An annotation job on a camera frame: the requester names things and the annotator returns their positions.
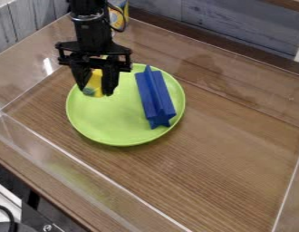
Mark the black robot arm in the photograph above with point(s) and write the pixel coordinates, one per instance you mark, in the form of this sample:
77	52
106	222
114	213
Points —
86	7

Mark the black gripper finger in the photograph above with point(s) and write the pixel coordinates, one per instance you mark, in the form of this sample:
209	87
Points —
110	80
82	73

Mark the blue star-shaped block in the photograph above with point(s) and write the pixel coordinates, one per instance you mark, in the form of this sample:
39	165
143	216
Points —
155	96

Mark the yellow toy banana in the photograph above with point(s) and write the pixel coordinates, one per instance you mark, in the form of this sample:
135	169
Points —
94	87

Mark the yellow blue tin can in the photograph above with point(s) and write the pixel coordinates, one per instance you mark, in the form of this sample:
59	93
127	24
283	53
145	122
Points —
119	10

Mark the clear acrylic enclosure wall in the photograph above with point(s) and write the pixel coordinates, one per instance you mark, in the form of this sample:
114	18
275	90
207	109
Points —
101	204

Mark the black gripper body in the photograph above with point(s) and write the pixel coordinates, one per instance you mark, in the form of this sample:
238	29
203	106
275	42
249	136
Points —
94	48

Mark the green plate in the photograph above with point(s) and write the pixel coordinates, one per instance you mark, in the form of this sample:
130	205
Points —
114	120

